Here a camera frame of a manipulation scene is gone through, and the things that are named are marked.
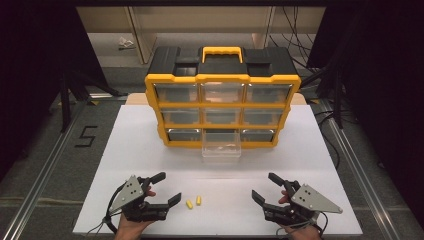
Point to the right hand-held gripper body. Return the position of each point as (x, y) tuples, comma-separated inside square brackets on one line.
[(310, 200)]

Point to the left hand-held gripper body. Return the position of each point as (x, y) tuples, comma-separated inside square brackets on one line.
[(130, 195)]

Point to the yellow foam earplug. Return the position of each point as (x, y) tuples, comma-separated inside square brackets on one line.
[(198, 200), (189, 204)]

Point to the clear plastic drawer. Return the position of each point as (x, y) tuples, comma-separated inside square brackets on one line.
[(221, 148)]

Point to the person's right hand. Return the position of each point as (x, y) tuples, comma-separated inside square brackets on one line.
[(304, 234)]

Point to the person's left hand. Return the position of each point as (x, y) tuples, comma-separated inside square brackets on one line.
[(128, 230)]

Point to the black metal stand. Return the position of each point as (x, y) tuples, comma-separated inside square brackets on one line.
[(65, 106), (337, 100)]

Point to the yellow and black organizer box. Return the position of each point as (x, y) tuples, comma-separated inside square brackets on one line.
[(220, 63)]

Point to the crumpled white paper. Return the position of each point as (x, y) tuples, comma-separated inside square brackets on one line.
[(125, 42)]

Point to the beige wooden shelf unit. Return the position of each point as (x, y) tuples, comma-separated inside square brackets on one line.
[(140, 33)]

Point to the metal floor rail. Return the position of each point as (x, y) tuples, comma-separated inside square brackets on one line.
[(40, 180), (361, 180)]

